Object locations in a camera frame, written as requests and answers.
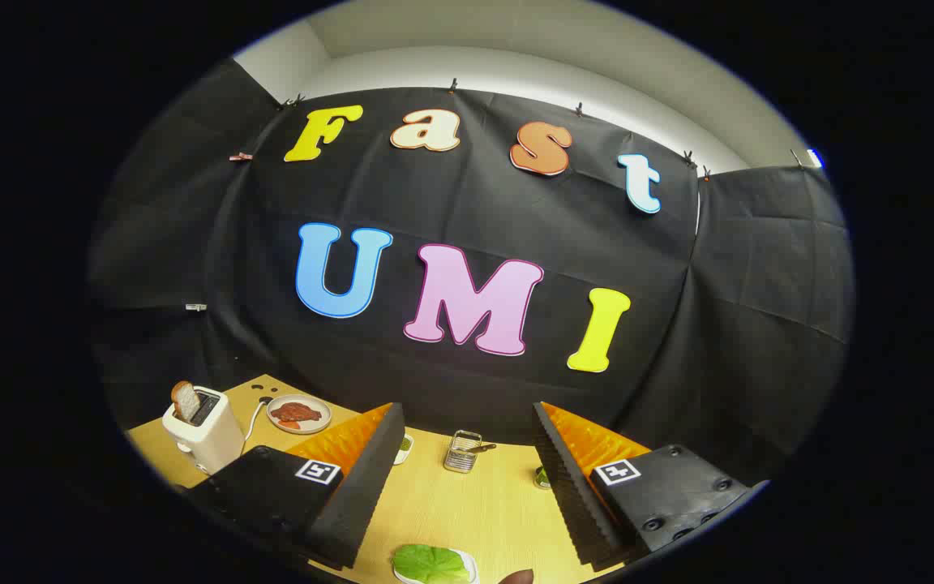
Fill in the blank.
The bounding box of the toasted bread slice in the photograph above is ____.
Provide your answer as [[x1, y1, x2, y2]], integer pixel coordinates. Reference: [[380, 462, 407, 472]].
[[171, 380, 202, 423]]

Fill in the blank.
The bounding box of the black backdrop cloth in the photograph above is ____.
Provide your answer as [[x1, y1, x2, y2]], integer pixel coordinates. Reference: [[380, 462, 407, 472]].
[[86, 58, 855, 487]]

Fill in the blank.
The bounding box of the metal wire basket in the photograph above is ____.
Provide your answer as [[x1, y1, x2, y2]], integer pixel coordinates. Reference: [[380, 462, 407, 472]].
[[443, 430, 482, 474]]

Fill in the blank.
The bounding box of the white toaster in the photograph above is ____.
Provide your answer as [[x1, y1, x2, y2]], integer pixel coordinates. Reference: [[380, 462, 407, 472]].
[[161, 386, 246, 475]]

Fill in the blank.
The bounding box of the white toaster power cable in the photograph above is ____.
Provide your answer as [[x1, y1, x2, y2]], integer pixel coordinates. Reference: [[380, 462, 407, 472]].
[[240, 397, 273, 455]]

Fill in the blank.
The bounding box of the white oval plate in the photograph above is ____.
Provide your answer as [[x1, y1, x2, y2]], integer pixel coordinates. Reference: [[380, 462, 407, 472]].
[[392, 547, 480, 584]]

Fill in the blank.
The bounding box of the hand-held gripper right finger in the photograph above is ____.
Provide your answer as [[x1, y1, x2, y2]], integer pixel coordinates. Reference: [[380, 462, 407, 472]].
[[532, 401, 769, 573]]

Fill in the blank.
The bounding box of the round grey plate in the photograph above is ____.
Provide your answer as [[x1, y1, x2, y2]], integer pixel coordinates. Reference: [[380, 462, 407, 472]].
[[266, 394, 332, 436]]

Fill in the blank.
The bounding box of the brown meat steak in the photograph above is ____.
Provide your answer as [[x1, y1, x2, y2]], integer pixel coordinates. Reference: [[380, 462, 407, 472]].
[[271, 401, 323, 423]]

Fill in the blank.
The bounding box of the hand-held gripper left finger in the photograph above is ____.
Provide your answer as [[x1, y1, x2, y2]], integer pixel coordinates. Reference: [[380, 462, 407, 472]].
[[183, 401, 407, 571]]

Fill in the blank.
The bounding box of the green lettuce leaf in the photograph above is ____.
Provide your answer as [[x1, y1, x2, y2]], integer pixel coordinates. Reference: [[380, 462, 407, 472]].
[[392, 544, 470, 584]]

